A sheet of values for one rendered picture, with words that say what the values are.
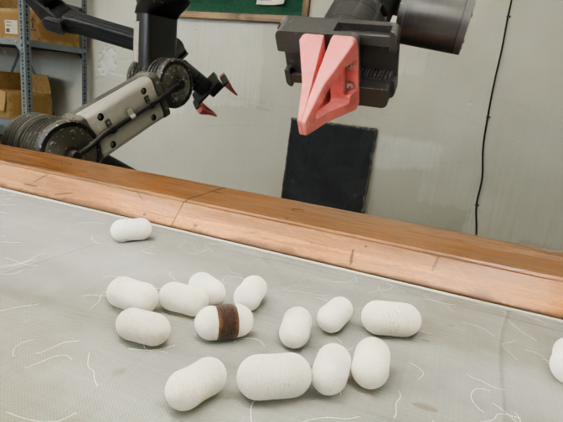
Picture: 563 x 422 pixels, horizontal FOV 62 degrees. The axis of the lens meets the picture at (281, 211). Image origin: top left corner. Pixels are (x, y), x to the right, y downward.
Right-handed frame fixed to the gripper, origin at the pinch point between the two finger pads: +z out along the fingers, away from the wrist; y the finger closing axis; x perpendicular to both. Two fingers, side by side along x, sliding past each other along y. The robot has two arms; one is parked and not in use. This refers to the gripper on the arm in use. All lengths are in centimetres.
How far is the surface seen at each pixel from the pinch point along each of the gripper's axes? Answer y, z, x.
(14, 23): -226, -135, 86
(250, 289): 0.7, 13.6, 2.5
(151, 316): -2.2, 18.5, -1.5
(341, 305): 6.5, 12.6, 3.3
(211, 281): -1.9, 14.0, 2.2
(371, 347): 9.3, 15.8, 0.3
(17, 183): -35.2, 4.9, 11.4
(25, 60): -208, -116, 95
